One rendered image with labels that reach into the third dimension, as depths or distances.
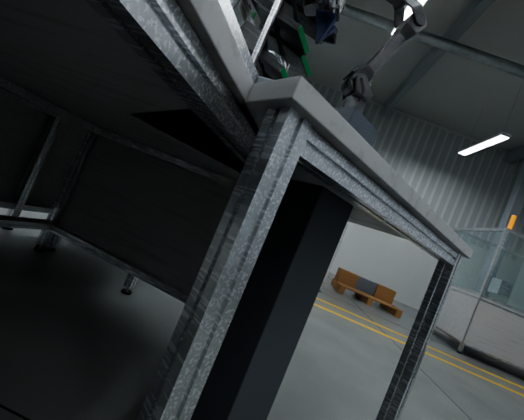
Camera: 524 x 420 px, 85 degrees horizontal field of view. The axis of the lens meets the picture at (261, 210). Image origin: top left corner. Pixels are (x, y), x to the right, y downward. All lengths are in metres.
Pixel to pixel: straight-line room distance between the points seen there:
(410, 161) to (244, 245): 10.02
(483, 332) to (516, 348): 0.51
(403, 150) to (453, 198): 2.12
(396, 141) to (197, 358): 10.04
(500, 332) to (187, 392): 5.52
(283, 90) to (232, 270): 0.22
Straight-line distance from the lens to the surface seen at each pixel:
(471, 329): 5.57
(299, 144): 0.38
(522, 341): 6.00
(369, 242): 9.65
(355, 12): 6.75
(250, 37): 1.26
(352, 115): 0.83
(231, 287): 0.38
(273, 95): 0.38
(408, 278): 10.16
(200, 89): 0.34
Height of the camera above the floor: 0.69
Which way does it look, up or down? 2 degrees up
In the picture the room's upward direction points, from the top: 23 degrees clockwise
